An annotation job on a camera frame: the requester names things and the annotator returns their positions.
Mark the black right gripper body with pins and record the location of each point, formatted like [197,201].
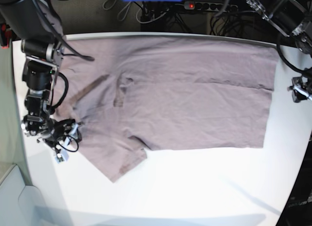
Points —
[46,130]

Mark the mauve t-shirt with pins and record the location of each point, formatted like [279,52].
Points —
[166,93]

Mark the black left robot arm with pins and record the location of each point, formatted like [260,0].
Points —
[292,20]

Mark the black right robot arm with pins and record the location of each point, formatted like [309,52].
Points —
[39,27]

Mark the grey side panel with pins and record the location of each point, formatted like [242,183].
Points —
[21,205]

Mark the red black clamp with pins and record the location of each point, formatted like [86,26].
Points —
[5,36]

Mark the black power strip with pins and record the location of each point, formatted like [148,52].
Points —
[208,7]

